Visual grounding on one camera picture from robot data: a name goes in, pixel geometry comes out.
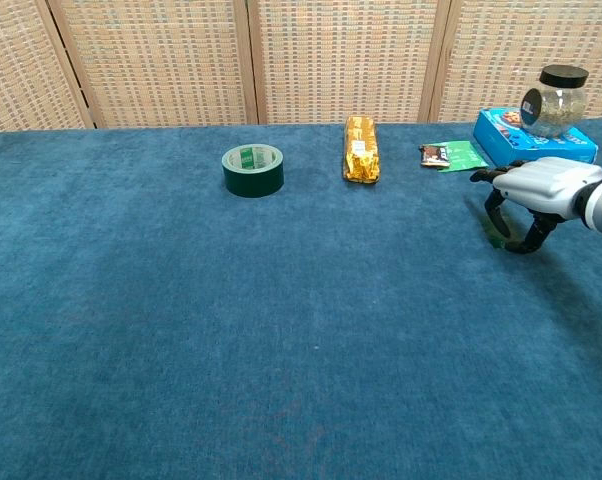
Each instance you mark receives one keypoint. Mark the glass jar with black lid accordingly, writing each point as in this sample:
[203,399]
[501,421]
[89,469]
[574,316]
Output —
[556,107]

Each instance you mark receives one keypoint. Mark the dark brown snack packet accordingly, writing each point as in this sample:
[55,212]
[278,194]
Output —
[435,155]

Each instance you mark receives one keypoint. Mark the green paper sachet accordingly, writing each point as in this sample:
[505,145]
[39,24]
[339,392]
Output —
[466,156]

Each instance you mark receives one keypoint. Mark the blue velvet tablecloth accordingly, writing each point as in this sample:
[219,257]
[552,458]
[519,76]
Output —
[261,320]

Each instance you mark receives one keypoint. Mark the woven folding screen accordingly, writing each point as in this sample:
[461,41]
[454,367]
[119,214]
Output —
[301,60]

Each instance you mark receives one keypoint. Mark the green transparent plastic object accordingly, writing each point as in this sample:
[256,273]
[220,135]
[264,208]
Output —
[495,236]

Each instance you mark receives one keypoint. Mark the gold foil snack package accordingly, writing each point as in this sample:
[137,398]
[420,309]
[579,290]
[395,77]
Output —
[361,155]

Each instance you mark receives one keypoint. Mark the green tape roll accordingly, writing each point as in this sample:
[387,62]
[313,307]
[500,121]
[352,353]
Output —
[253,176]

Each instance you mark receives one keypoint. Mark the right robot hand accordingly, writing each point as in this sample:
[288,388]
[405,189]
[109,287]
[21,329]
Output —
[546,185]

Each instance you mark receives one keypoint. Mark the blue cardboard box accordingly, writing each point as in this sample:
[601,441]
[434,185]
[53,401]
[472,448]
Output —
[511,145]

